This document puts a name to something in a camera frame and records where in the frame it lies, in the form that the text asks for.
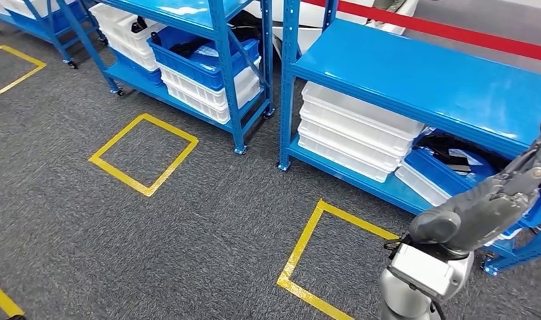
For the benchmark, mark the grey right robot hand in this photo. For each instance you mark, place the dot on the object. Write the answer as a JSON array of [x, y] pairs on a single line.
[[478, 212]]

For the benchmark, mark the black plastic part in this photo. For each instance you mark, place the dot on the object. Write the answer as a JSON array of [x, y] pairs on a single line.
[[447, 148], [188, 47], [138, 24]]

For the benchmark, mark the blue metal shelf rack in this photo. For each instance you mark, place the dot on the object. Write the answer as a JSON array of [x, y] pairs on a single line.
[[186, 13], [45, 33], [407, 79]]

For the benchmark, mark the blue plastic crate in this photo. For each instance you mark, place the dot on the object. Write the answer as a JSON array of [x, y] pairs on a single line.
[[36, 24], [199, 70], [433, 174], [140, 70]]

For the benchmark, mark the yellow floor tape square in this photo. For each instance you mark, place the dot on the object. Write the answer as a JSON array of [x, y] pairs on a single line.
[[0, 298], [120, 174], [303, 247]]

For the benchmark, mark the red barrier belt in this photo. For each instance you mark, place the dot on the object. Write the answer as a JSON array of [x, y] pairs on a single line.
[[451, 32]]

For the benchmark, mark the white car body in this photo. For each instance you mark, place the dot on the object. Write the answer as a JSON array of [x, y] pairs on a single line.
[[310, 17]]

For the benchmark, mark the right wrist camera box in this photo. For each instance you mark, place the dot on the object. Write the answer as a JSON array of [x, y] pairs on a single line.
[[422, 271]]

